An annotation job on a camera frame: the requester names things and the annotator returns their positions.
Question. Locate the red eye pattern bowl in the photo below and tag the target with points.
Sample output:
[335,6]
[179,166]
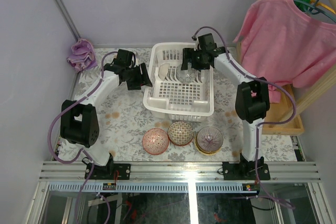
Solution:
[155,141]

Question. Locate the green clothes hanger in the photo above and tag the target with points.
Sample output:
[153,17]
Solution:
[313,7]

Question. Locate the pink t-shirt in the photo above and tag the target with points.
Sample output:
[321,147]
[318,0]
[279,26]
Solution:
[282,44]

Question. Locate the floral table mat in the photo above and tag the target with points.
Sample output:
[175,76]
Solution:
[124,120]

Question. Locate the white plastic dish rack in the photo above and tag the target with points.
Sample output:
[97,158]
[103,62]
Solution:
[182,102]

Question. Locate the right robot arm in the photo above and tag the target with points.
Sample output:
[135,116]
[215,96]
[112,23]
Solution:
[252,98]

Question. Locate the aluminium mounting rail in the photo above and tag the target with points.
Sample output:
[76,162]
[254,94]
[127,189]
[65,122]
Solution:
[279,172]

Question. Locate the brown checker pattern bowl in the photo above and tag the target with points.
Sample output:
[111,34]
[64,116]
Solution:
[180,133]

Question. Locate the yellow rimmed bottom bowl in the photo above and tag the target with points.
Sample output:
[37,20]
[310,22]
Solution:
[205,152]

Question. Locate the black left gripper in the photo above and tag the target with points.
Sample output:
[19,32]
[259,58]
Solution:
[140,76]

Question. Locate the purple folded cloth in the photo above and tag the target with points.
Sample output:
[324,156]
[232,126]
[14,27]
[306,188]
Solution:
[82,56]

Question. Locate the purple striped bowl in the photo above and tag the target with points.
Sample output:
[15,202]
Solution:
[209,139]

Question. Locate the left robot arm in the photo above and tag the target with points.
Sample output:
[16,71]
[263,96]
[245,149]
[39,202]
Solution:
[79,122]

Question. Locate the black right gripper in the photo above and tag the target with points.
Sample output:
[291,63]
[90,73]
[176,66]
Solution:
[190,53]

